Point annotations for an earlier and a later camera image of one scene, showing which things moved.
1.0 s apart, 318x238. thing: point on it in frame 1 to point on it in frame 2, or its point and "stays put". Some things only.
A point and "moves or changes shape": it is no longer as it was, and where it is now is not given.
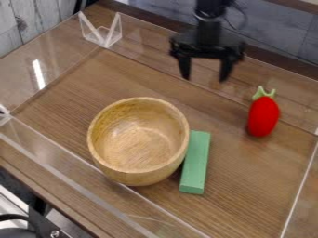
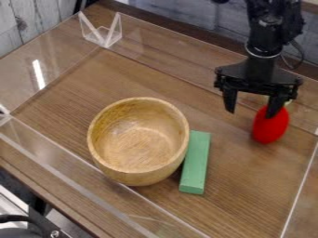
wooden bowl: x=137 y=137 stays put
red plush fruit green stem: x=263 y=113 moves or changes shape
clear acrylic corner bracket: x=100 y=34 stays put
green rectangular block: x=193 y=173 stays put
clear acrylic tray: x=203 y=153 stays put
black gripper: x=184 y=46 to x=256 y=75
